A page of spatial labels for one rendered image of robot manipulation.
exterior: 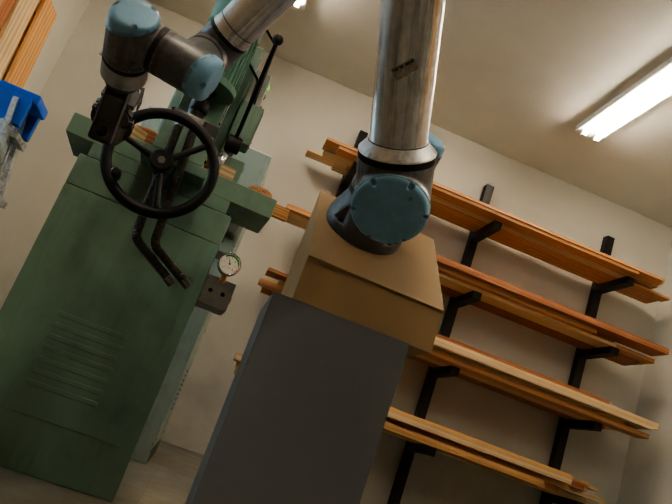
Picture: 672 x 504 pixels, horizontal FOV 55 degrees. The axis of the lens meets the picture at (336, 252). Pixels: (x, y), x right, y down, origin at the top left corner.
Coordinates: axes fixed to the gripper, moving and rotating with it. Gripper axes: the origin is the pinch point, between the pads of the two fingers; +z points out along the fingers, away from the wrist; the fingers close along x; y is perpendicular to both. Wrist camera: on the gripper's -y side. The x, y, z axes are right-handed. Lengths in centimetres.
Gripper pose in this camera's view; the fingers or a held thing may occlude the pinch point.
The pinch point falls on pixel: (108, 144)
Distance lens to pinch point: 155.3
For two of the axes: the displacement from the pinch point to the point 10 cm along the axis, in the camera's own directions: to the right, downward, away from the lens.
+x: -9.0, -3.9, -2.0
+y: 2.1, -7.9, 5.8
